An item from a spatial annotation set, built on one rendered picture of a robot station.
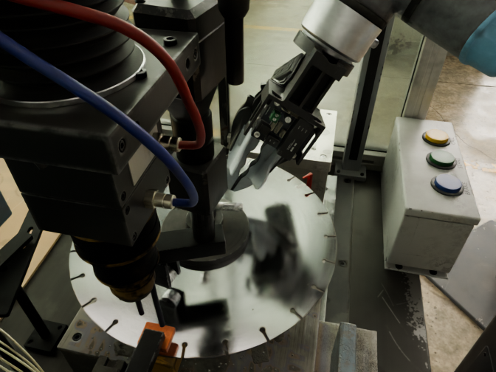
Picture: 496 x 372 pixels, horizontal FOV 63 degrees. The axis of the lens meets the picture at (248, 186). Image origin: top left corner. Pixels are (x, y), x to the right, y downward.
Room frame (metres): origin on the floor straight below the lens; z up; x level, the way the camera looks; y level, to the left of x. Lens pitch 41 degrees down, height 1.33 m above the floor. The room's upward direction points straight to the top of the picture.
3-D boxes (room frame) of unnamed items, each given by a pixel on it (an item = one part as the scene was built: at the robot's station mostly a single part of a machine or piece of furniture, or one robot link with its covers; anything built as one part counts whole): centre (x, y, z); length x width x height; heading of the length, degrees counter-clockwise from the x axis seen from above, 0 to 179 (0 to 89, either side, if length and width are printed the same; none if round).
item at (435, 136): (0.64, -0.36, 0.90); 0.04 x 0.04 x 0.02
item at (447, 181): (0.50, -0.33, 0.90); 0.04 x 0.04 x 0.02
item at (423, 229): (0.57, -0.33, 0.82); 0.28 x 0.11 x 0.15; 167
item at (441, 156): (0.57, -0.34, 0.90); 0.04 x 0.04 x 0.02
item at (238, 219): (0.35, 0.05, 0.96); 0.11 x 0.11 x 0.03
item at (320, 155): (0.66, -0.08, 0.82); 0.18 x 0.18 x 0.15; 77
